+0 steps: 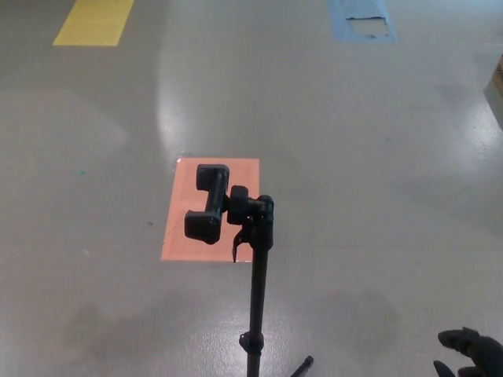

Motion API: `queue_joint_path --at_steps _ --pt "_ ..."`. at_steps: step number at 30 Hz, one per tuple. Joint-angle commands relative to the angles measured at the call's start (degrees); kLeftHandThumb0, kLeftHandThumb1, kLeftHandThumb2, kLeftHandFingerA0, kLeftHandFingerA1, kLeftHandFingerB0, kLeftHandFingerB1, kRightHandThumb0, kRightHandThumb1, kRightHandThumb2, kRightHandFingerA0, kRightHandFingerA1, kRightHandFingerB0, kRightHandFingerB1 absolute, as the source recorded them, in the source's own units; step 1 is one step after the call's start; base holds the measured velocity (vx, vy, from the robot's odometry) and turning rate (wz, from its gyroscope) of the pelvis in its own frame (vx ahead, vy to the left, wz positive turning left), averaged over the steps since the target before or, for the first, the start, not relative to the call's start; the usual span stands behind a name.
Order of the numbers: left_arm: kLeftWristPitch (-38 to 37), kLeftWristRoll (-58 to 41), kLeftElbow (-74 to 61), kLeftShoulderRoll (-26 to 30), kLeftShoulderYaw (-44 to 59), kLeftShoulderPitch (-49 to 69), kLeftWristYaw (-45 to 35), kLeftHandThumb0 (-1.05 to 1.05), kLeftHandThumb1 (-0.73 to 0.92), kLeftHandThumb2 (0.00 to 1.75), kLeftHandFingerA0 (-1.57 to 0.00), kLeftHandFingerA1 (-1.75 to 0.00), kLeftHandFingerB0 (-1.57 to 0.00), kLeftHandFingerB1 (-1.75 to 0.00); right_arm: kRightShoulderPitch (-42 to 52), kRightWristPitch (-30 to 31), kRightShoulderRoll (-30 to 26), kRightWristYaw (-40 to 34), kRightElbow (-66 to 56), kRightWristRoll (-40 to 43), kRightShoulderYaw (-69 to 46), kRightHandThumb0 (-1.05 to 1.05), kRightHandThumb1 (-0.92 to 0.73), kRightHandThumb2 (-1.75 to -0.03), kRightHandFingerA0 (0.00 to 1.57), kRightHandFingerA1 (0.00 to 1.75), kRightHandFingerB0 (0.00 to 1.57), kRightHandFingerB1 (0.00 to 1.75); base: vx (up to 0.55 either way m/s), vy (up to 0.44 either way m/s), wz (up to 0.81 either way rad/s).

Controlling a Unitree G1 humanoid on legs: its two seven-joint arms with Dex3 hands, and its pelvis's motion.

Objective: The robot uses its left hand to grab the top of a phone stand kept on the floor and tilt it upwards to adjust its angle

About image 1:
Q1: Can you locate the orange floor tape rectangle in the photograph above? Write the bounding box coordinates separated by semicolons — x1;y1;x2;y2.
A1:
160;157;261;262

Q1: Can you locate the black phone stand tripod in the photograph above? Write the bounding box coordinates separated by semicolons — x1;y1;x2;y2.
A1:
183;163;315;377

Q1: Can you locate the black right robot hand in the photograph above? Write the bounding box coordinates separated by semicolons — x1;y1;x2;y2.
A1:
432;326;503;377

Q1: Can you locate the torn blue floor tape rectangle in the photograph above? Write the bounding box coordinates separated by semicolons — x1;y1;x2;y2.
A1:
327;0;398;42

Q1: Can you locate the yellow floor tape rectangle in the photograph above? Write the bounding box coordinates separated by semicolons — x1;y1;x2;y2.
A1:
52;0;135;47

